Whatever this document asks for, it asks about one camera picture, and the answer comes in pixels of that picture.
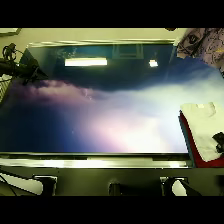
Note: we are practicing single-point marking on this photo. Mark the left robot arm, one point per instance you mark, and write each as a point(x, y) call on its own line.
point(20, 70)

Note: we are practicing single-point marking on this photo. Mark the white T-shirt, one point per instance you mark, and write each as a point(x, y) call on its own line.
point(201, 126)

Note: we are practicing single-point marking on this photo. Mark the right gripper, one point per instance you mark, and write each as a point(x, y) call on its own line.
point(220, 141)

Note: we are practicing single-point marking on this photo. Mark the patterned garment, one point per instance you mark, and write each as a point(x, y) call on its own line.
point(203, 41)

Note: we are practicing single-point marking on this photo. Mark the red garment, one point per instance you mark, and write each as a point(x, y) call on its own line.
point(204, 163)

